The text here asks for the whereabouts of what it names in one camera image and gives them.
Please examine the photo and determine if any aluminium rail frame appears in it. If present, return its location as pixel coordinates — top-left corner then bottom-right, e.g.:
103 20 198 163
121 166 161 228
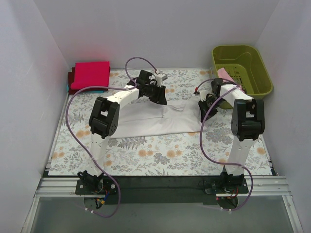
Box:
21 67 304 233

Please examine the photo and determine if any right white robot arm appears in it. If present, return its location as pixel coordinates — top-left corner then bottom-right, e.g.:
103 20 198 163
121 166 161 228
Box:
194 78 265 194

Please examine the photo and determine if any floral table mat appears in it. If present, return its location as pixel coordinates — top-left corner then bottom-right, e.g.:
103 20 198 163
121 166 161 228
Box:
48 69 272 176

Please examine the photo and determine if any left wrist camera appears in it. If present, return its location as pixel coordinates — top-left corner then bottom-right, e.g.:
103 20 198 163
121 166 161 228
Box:
154 70 168 87

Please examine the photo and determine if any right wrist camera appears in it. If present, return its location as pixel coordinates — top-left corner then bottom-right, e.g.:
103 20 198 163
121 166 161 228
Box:
194 87 207 101

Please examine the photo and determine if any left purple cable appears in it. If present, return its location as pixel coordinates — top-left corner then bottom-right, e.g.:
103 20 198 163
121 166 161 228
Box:
66 57 121 218

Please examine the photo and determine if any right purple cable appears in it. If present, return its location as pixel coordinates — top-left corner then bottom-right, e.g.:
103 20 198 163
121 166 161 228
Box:
194 78 253 212

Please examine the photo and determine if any folded teal t shirt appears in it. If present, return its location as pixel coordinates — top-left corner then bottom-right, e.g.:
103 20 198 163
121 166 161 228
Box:
66 85 107 95

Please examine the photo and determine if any pink t shirt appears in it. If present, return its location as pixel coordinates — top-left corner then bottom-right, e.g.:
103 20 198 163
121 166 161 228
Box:
217 67 238 85

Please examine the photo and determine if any purple cable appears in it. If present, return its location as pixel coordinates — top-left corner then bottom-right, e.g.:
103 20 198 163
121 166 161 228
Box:
66 57 121 218
194 78 253 212

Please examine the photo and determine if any folded magenta t shirt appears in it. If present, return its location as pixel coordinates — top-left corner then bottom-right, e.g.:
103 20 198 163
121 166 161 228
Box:
68 61 110 91

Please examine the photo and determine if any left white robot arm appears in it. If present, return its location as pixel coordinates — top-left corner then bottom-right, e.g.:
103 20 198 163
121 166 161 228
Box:
78 70 168 194

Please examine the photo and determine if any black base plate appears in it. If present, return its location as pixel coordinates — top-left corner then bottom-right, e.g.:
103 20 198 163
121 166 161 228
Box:
75 172 250 205

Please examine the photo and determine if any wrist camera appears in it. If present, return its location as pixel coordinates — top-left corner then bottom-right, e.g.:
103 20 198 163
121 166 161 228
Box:
154 70 168 87
194 87 207 101

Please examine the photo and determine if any white t shirt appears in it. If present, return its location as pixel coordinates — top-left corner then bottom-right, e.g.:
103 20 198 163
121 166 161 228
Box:
111 100 201 139

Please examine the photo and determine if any green plastic basket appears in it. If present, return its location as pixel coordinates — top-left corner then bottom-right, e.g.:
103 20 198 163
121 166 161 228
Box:
211 45 273 99

